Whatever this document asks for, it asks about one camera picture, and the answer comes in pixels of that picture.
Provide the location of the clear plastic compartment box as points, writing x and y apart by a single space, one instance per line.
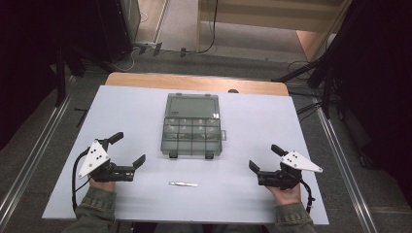
191 126

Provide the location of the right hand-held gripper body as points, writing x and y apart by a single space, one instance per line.
286 173

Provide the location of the dark cabinet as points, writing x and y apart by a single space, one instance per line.
116 29

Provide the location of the light wooden furniture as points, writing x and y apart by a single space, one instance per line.
268 19

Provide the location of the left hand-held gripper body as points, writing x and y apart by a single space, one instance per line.
97 160

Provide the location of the person's left hand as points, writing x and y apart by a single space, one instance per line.
102 186

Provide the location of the wooden table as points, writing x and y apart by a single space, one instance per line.
194 82

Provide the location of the black metal stand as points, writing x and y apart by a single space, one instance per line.
60 77
324 74

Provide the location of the white board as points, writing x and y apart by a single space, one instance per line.
226 181

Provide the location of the aluminium floor rail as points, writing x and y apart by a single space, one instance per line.
32 158
343 168

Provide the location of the black floor bracket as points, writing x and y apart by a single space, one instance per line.
81 116

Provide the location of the silver metal drill bit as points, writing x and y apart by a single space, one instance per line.
183 184

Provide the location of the person's right hand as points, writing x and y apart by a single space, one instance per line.
286 194

